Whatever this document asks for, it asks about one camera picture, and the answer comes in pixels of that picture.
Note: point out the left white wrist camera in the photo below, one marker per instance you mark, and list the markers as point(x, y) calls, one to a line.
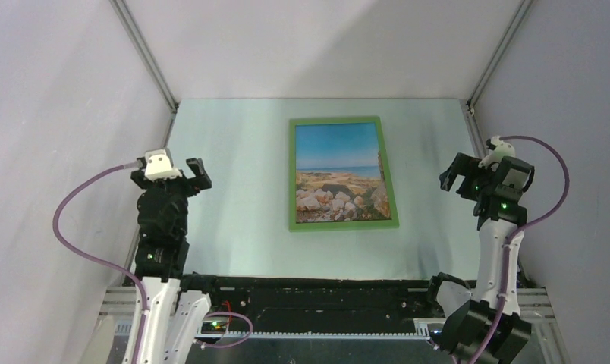
point(159, 165)

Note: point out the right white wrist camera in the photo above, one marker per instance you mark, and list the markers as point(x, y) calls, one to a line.
point(498, 149)

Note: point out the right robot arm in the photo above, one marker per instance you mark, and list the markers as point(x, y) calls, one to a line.
point(484, 325)

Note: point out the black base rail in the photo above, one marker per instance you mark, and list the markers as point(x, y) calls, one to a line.
point(320, 306)

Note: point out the aluminium frame rails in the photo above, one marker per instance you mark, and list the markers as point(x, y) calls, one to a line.
point(108, 345)

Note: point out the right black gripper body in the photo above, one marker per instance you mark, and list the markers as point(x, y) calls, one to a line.
point(477, 180)

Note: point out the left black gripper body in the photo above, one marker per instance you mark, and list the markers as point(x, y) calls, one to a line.
point(179, 188)

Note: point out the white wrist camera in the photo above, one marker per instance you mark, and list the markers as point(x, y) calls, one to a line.
point(159, 165)
point(498, 149)

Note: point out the wooden picture frame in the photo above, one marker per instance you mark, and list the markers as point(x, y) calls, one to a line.
point(342, 223)

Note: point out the seaside landscape photo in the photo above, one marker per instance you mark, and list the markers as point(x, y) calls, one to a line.
point(340, 171)

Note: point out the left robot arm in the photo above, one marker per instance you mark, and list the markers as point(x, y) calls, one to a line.
point(167, 318)

